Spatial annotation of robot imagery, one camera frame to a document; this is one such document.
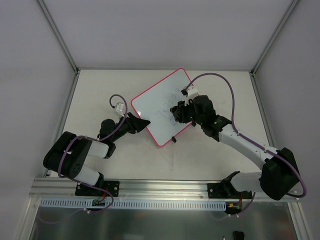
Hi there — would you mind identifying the right aluminium frame post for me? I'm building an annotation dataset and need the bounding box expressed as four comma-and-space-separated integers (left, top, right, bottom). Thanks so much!
250, 0, 301, 77

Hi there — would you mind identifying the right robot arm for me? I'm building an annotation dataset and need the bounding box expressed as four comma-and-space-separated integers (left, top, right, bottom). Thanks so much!
170, 95, 299, 201

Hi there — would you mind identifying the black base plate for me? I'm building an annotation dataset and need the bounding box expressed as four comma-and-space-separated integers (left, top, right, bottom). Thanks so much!
206, 182, 253, 200
75, 180, 120, 197

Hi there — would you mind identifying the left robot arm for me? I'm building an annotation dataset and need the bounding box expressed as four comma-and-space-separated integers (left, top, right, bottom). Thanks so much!
43, 112, 151, 195

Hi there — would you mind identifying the left aluminium frame post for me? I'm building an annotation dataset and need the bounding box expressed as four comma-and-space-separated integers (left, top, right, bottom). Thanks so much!
35, 0, 79, 74

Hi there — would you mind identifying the black object bottom edge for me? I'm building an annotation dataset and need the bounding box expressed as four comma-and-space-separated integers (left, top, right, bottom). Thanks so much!
233, 231, 245, 240

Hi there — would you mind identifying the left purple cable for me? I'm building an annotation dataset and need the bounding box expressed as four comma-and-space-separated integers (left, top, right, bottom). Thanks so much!
37, 94, 130, 223

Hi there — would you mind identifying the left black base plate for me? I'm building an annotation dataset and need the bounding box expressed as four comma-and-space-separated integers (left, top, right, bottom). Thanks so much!
75, 180, 120, 197

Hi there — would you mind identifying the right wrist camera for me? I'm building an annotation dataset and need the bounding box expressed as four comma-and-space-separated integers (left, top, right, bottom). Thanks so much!
181, 85, 199, 106

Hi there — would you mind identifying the white slotted cable duct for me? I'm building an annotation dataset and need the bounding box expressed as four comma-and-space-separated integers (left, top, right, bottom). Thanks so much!
39, 197, 227, 212

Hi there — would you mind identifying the aluminium mounting rail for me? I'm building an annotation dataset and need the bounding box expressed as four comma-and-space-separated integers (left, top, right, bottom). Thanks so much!
28, 176, 300, 203

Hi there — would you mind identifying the whiteboard wire stand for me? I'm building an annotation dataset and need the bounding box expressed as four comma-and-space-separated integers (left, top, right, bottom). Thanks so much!
171, 121, 197, 143

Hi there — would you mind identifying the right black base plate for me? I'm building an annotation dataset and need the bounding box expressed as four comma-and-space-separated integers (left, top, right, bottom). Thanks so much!
206, 182, 253, 200

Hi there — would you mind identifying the aluminium frame post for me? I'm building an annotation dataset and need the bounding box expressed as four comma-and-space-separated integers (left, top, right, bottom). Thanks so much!
250, 0, 301, 77
35, 0, 79, 74

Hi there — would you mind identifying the pink-framed whiteboard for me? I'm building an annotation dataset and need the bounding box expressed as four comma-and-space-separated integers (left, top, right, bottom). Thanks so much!
130, 68, 191, 147

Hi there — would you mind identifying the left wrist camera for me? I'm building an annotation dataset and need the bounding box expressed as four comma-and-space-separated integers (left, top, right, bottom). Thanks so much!
114, 102, 126, 118

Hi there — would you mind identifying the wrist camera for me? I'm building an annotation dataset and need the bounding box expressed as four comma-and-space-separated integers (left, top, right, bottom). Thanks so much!
114, 102, 126, 118
181, 85, 199, 106

